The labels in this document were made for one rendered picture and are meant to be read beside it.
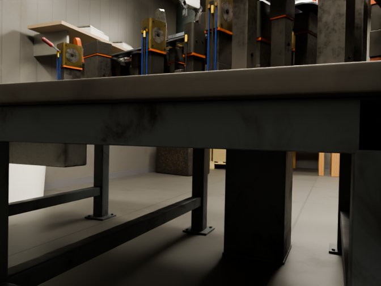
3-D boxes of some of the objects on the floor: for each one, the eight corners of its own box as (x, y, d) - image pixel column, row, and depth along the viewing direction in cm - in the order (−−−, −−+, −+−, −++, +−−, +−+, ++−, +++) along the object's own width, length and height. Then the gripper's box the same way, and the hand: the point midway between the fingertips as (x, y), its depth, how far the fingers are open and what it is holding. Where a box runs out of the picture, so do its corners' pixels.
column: (237, 238, 201) (240, 127, 200) (291, 246, 189) (295, 128, 188) (221, 255, 173) (225, 125, 172) (284, 265, 161) (287, 126, 160)
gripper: (184, -20, 179) (183, 13, 180) (207, -10, 191) (206, 21, 191) (175, -16, 185) (174, 16, 185) (198, -6, 197) (197, 24, 197)
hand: (190, 17), depth 188 cm, fingers open, 8 cm apart
